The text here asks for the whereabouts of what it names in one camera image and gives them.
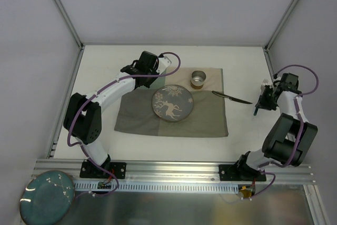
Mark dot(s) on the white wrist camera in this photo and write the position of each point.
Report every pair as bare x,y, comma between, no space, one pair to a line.
164,63
276,80

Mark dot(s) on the black table knife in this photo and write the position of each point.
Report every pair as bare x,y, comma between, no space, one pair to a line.
230,97

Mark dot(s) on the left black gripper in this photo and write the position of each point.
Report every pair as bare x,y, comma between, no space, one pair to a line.
152,78

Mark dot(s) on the aluminium mounting rail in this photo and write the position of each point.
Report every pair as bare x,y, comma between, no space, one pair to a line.
182,172

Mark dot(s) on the white slotted cable duct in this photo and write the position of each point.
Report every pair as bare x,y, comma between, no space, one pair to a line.
160,187

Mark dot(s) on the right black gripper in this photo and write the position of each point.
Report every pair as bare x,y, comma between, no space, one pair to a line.
264,99

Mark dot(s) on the grey reindeer plate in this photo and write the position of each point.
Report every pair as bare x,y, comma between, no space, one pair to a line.
172,103

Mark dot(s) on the green beige cloth placemat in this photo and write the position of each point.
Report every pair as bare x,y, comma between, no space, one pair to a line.
207,120

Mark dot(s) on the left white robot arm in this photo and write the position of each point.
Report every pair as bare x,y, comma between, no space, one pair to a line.
83,118

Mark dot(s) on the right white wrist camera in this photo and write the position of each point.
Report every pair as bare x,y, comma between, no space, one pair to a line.
276,80

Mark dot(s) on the metal cup with cork base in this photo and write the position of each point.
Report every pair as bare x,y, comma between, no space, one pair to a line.
197,80

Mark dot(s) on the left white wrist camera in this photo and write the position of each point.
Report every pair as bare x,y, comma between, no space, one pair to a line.
164,63

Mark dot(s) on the green handled fork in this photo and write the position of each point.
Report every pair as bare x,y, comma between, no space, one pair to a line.
263,85

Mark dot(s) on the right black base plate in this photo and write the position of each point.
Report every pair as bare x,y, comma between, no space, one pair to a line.
229,172

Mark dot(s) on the teal round stool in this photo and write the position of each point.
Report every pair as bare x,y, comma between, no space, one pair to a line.
47,198

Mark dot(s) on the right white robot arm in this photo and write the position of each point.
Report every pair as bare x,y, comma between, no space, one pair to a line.
289,139

